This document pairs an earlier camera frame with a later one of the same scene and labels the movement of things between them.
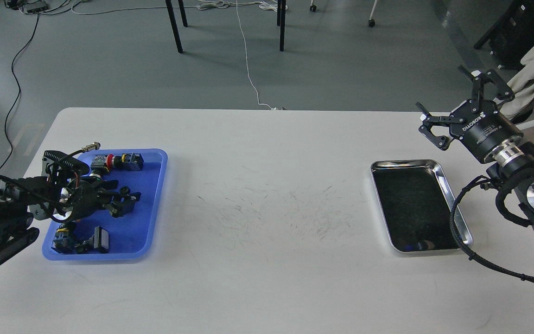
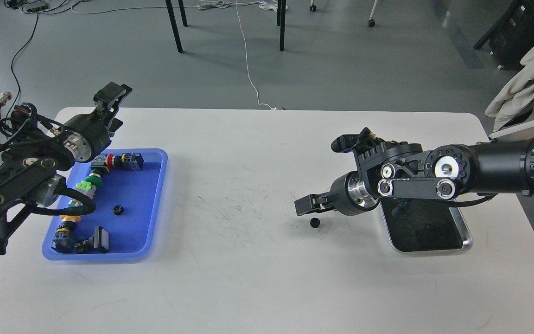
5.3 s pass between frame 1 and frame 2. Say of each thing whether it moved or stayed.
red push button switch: stayed
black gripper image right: moved
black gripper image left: moved
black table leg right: stayed
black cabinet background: stayed
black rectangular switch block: stayed
